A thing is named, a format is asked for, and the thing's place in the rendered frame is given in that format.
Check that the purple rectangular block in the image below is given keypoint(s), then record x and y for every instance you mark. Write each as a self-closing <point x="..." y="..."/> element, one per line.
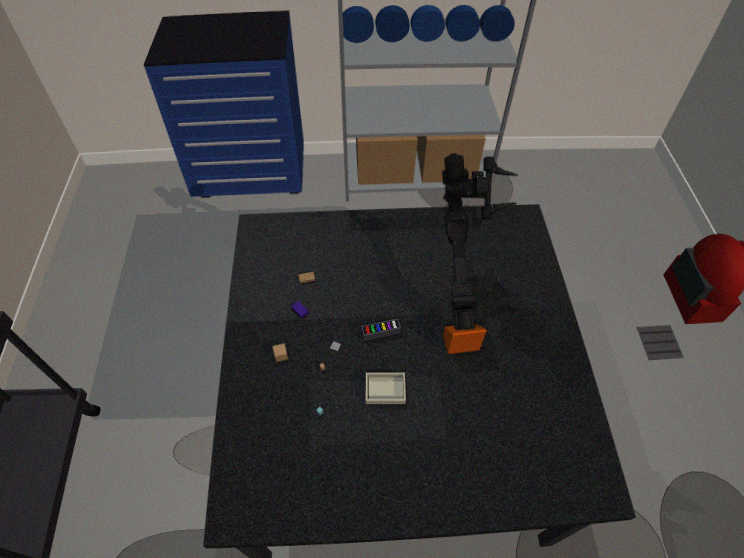
<point x="299" y="309"/>

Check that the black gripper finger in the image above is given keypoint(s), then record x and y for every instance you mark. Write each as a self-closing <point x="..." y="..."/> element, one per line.
<point x="499" y="170"/>
<point x="496" y="207"/>

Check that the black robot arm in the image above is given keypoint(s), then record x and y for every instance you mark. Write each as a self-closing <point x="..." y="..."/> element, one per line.
<point x="463" y="298"/>

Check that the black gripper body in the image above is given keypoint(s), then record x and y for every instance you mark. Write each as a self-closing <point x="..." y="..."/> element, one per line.
<point x="486" y="211"/>

